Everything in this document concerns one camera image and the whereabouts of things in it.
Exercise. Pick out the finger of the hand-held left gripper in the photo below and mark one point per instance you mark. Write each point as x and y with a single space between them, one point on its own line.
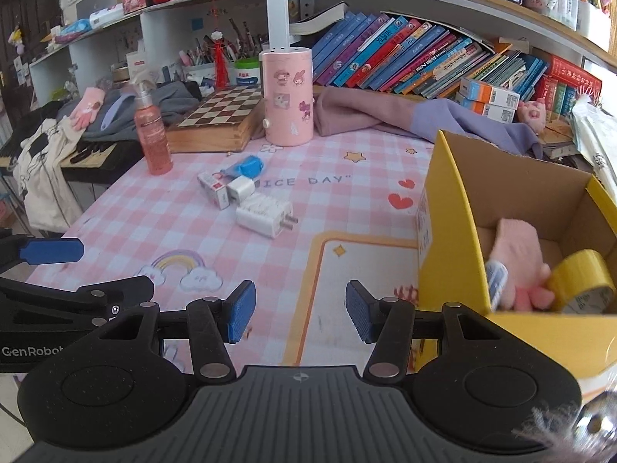
50 251
58 299

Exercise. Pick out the pink pig plush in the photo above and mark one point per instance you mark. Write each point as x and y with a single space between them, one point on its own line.
532 115

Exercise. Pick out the silver printed packet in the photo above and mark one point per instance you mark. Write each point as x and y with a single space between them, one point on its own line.
496 282

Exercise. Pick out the grey cloth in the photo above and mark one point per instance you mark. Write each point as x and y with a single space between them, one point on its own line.
159 101

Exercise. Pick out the white jar green lid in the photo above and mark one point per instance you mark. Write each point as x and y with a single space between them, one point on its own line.
247 75

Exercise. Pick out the small white charger plug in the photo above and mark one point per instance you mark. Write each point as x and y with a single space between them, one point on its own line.
241 188

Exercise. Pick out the thick red dictionary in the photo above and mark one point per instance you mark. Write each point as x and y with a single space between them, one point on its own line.
573 75

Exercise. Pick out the blue tissue pack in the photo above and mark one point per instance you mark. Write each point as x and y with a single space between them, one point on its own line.
72 29

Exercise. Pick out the grey furry tuft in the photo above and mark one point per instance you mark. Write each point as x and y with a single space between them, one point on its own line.
554 429

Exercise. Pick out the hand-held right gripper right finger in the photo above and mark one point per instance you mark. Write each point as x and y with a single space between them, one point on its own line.
362 309

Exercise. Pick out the pink checked tablecloth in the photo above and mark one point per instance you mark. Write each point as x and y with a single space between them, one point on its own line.
144 222

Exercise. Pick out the white printed tote bag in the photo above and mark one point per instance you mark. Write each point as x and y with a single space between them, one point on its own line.
43 188

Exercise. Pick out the fluffy pink glove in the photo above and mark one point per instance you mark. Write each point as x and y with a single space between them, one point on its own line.
520 251

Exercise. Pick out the white storage box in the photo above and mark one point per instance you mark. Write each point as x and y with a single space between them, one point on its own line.
594 19

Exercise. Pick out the white and wood shelf unit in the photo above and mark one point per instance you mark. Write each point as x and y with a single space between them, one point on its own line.
277 9

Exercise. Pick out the purple and pink cloth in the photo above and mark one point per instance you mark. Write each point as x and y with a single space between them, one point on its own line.
366 115

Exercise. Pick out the yellow cardboard box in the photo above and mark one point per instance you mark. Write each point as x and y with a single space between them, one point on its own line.
448 202

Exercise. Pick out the large white charger plug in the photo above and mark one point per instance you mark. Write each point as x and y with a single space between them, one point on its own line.
262 214

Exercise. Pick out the blue bottle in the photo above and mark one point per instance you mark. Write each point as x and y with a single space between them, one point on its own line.
248 168

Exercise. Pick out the red tassel ornament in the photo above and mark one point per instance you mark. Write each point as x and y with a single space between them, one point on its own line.
220 65

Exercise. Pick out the orange and blue carton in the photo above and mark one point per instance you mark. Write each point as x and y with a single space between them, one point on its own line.
491 112
487 90

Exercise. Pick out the row of colourful books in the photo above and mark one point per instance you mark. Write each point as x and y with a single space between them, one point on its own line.
409 53

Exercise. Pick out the pink knitted glove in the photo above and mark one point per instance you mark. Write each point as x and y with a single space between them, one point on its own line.
86 108

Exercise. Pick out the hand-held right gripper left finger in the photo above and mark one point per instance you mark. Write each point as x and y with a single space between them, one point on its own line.
242 311

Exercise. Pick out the standing red books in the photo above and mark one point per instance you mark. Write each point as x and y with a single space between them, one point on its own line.
554 99

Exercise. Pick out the bunch of pens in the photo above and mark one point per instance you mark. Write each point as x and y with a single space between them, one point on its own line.
207 53

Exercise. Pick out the wooden chessboard box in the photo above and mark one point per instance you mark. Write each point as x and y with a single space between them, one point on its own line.
221 111

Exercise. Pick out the pink spray bottle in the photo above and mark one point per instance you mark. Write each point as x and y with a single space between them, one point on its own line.
153 140

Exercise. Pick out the small white red-label box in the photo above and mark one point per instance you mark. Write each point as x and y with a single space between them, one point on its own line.
214 190

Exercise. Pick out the yellow tape roll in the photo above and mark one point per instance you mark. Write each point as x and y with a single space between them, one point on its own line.
578 270

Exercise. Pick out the translucent storage box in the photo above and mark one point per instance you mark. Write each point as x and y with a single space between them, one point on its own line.
552 0

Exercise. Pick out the pink sticker cylinder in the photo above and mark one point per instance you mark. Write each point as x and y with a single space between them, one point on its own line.
288 101

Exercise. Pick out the white tissue pack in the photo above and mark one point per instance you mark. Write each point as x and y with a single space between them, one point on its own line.
106 15

